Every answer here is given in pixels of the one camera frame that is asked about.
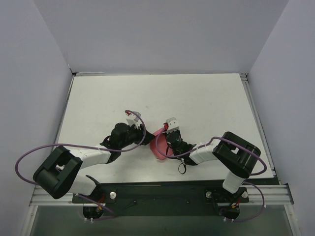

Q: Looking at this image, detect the pink paper box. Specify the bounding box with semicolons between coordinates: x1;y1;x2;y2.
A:
149;127;174;162

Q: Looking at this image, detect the aluminium front crossbar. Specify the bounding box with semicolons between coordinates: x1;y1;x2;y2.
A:
30;184;294;206

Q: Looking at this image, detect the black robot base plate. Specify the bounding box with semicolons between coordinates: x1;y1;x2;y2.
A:
71;179;251;217

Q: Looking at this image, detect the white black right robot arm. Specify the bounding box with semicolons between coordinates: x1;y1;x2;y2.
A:
164;131;261;194

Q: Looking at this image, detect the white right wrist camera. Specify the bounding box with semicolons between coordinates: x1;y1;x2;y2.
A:
166;118;180;133

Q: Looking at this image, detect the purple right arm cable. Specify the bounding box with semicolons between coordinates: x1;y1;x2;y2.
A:
155;127;268;175

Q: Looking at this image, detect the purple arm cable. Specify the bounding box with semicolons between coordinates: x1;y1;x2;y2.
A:
14;110;148;185
155;127;268;175

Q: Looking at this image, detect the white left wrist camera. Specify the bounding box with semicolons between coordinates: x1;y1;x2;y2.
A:
125;111;141;129

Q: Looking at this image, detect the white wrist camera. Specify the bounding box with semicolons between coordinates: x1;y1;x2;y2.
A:
125;111;141;129
166;118;180;133

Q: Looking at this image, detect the aluminium table frame rail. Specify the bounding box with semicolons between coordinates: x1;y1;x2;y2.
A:
239;73;277;177

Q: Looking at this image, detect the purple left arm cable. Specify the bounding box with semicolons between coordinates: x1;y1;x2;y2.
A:
14;110;148;185

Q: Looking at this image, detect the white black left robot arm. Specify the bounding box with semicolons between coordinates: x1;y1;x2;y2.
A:
33;123;155;203

